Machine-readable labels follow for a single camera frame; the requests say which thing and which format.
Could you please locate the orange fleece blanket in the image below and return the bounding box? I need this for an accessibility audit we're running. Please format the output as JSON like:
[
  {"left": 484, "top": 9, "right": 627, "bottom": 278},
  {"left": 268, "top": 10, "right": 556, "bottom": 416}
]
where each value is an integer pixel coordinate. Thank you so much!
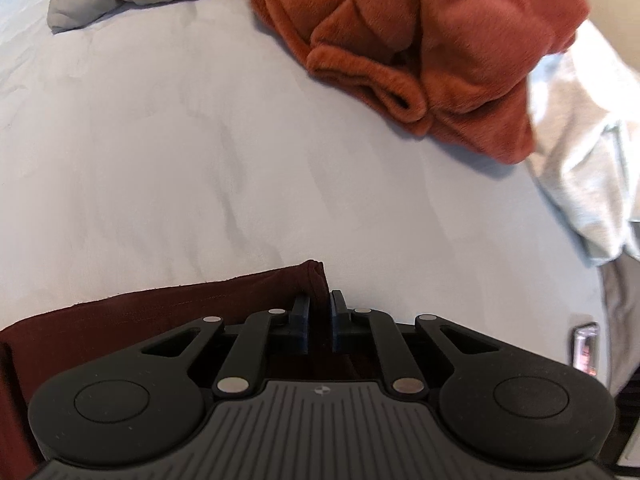
[{"left": 250, "top": 0, "right": 589, "bottom": 164}]

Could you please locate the grey bed sheet mattress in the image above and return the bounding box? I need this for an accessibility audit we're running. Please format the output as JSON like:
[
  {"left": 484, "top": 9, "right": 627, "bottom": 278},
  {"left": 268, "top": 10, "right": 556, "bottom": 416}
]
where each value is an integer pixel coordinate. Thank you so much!
[{"left": 1, "top": 0, "right": 606, "bottom": 361}]

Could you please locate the dark red sweater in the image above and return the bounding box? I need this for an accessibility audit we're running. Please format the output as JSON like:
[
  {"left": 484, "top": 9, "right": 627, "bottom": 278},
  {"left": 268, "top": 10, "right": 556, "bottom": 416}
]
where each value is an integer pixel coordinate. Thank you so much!
[{"left": 1, "top": 260, "right": 329, "bottom": 479}]

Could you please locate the smartphone on bed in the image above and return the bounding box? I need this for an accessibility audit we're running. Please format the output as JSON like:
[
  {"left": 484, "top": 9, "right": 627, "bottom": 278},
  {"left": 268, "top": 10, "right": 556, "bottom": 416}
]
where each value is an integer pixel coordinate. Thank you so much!
[{"left": 570, "top": 322, "right": 600, "bottom": 377}]

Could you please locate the white crumpled garment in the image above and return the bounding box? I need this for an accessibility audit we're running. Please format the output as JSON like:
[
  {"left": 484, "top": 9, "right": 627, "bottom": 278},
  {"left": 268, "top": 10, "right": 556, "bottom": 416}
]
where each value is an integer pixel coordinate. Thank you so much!
[{"left": 527, "top": 21, "right": 639, "bottom": 266}]

